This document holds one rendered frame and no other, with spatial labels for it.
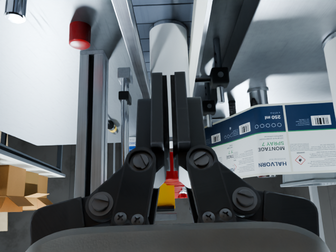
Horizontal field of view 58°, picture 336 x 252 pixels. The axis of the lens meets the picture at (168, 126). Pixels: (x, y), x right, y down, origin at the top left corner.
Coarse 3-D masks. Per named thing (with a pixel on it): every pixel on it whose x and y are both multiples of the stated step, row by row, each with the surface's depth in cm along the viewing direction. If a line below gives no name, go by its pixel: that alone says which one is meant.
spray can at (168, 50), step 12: (156, 24) 40; (168, 24) 39; (180, 24) 40; (156, 36) 39; (168, 36) 39; (180, 36) 39; (156, 48) 39; (168, 48) 38; (180, 48) 39; (156, 60) 38; (168, 60) 38; (180, 60) 38; (168, 72) 37; (168, 84) 37; (168, 96) 37; (168, 108) 36; (168, 180) 37
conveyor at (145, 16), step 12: (132, 0) 35; (144, 0) 36; (156, 0) 36; (168, 0) 36; (180, 0) 36; (192, 0) 36; (144, 12) 38; (156, 12) 38; (168, 12) 38; (180, 12) 38; (144, 24) 40; (144, 36) 43; (144, 48) 47; (144, 60) 51
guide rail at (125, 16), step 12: (120, 0) 23; (120, 12) 24; (132, 12) 26; (120, 24) 26; (132, 24) 26; (132, 36) 28; (132, 48) 30; (132, 60) 32; (144, 72) 36; (144, 84) 39; (144, 96) 44
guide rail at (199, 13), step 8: (200, 0) 30; (200, 8) 32; (192, 16) 36; (200, 16) 33; (192, 24) 36; (200, 24) 35; (192, 32) 36; (200, 32) 36; (192, 40) 38; (200, 40) 38; (192, 48) 40; (192, 56) 42; (192, 64) 45; (192, 72) 47; (192, 80) 51; (192, 88) 54
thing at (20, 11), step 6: (6, 0) 19; (12, 0) 19; (18, 0) 19; (24, 0) 19; (6, 6) 19; (12, 6) 18; (18, 6) 19; (24, 6) 19; (6, 12) 18; (12, 12) 18; (18, 12) 19; (24, 12) 19; (6, 18) 19; (12, 18) 19; (18, 18) 19; (24, 18) 19
